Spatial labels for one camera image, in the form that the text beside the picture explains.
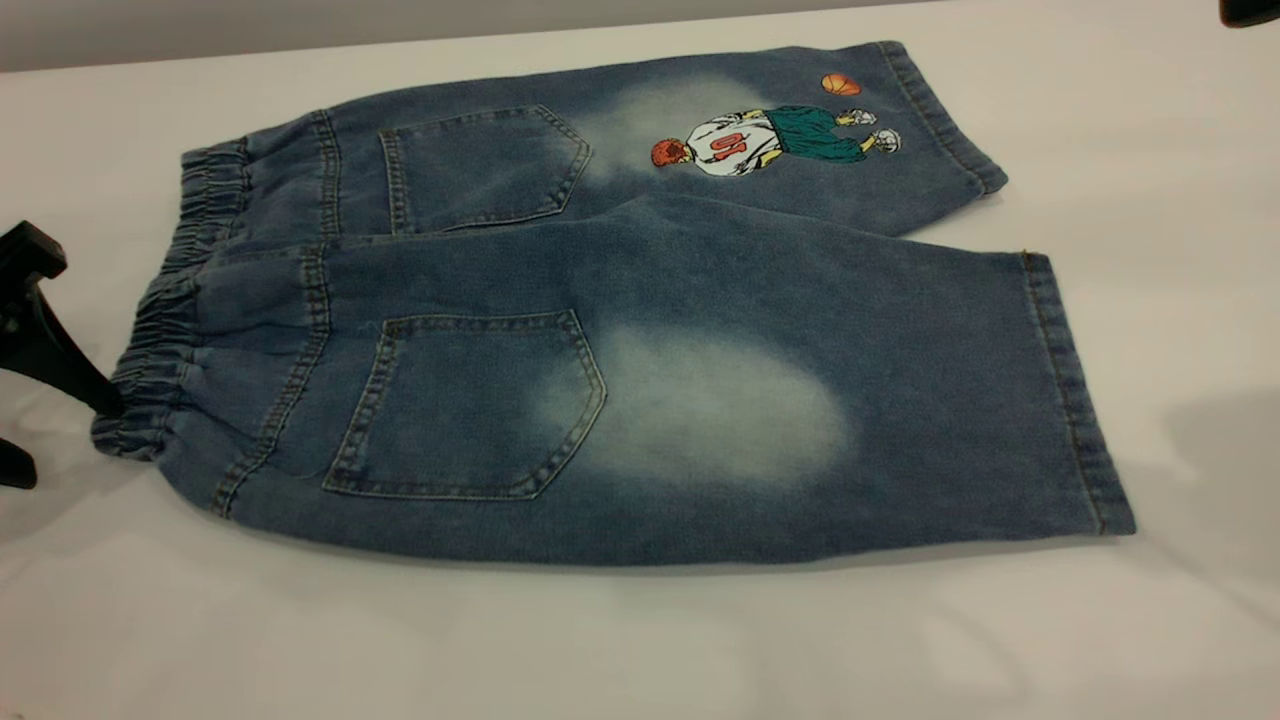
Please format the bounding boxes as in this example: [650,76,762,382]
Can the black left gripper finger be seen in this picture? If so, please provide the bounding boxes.
[0,438,39,491]
[0,221,126,419]

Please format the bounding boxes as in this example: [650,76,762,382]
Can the blue denim shorts with print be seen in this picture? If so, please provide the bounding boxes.
[92,40,1137,569]

